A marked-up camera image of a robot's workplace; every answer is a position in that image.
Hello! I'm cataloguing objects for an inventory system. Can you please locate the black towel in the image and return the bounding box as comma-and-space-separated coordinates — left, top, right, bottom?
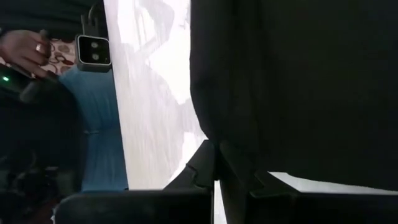
189, 0, 398, 191

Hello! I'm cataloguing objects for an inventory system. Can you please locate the person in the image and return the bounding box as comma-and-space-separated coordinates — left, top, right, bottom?
0, 0, 129, 191

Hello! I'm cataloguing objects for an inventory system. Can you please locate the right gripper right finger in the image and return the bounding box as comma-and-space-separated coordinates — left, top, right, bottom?
218, 141, 300, 224

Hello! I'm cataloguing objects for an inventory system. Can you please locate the small grey camera box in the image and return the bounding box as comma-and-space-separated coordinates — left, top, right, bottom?
75, 34, 113, 73

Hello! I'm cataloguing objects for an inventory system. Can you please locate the person's hand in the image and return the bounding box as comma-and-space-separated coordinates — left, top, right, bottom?
0, 29, 53, 78

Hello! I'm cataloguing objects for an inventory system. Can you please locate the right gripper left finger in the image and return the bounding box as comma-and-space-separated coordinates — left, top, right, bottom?
164, 139, 216, 192

